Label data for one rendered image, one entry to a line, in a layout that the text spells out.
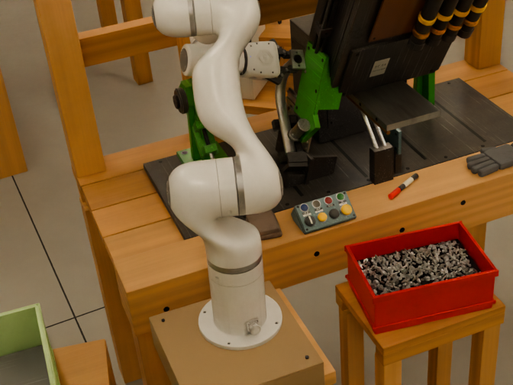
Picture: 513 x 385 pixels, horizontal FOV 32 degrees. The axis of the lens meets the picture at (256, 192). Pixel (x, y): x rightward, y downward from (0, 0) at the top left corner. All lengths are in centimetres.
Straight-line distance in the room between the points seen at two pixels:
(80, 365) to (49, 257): 174
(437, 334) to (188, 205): 75
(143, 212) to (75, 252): 143
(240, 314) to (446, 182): 83
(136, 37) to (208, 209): 101
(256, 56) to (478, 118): 78
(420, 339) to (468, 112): 92
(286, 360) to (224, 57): 65
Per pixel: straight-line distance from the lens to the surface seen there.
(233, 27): 186
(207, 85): 182
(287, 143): 249
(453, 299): 219
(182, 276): 223
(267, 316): 201
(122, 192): 261
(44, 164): 457
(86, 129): 264
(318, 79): 238
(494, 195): 257
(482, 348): 234
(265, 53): 241
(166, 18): 189
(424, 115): 236
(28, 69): 559
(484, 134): 274
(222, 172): 175
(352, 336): 237
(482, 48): 312
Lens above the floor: 230
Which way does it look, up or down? 34 degrees down
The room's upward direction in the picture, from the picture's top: 5 degrees counter-clockwise
